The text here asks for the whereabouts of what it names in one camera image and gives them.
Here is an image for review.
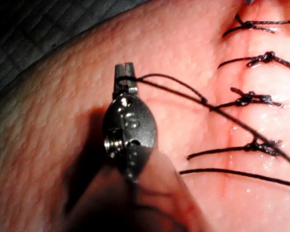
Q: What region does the left arm needle driver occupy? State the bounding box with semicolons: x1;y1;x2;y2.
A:
102;92;158;159

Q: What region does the left arm needle driver jaw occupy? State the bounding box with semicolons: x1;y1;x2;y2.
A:
124;62;139;94
113;63;126;97

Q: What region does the black thread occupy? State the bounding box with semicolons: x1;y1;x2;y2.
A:
112;73;290;189

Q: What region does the tissue pad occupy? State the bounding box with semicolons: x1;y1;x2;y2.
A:
0;0;290;232

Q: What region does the dark grid mat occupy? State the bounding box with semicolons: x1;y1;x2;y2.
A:
0;0;158;105

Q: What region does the black stitching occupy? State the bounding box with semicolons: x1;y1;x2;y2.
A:
187;0;290;160

